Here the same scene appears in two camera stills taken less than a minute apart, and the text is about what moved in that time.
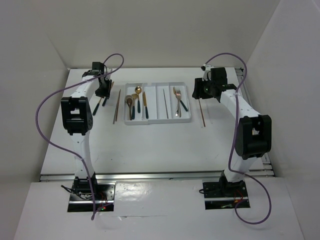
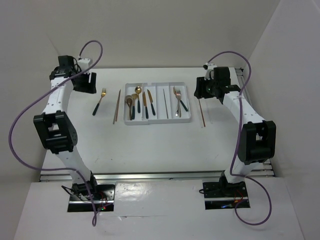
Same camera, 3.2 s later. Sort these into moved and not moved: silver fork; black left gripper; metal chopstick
Moved: black left gripper
Not moved: silver fork; metal chopstick
